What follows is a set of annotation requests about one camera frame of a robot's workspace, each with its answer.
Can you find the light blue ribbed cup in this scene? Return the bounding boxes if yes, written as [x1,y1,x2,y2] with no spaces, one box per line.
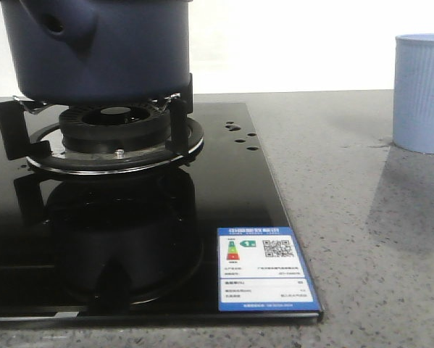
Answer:
[393,33,434,154]

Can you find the dark blue cooking pot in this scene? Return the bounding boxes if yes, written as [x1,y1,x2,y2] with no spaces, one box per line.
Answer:
[1,1,191,105]

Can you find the black metal pot support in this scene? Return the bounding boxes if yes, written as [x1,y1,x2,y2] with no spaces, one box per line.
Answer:
[0,77,204,177]

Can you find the blue energy label sticker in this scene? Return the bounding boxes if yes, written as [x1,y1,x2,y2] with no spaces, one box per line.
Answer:
[217,226,322,314]

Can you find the black gas burner head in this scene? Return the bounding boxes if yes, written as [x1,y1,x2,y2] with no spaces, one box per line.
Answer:
[59,103,171,154]

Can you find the black glass gas stove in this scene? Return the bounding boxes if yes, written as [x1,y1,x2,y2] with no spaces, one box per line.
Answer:
[0,103,323,328]

